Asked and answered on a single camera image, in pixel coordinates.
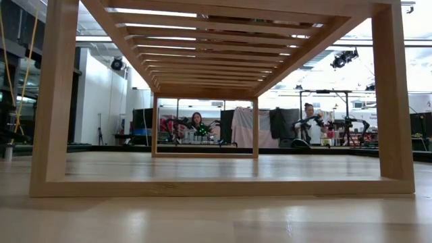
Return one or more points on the black background robot arm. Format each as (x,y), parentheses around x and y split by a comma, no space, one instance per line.
(362,125)
(175,123)

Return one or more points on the wooden slatted shelf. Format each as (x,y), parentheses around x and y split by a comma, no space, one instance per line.
(54,101)

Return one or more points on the black computer monitor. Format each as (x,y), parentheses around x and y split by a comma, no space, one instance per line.
(141,118)
(420,125)
(227,125)

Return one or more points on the person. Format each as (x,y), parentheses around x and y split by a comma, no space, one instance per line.
(314,130)
(196,121)

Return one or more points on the white hanging cloth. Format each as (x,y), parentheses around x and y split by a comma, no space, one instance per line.
(243,128)

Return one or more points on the dark hanging cloth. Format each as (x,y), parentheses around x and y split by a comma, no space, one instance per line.
(285,123)

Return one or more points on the black ceiling spotlight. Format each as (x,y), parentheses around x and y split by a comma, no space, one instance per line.
(344,58)
(116,64)

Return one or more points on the black tripod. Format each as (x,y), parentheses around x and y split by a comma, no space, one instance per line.
(100,131)

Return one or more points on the white sign board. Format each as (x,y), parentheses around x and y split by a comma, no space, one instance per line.
(370,118)

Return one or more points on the black aluminium table frame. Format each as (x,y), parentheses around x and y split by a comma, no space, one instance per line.
(101,148)

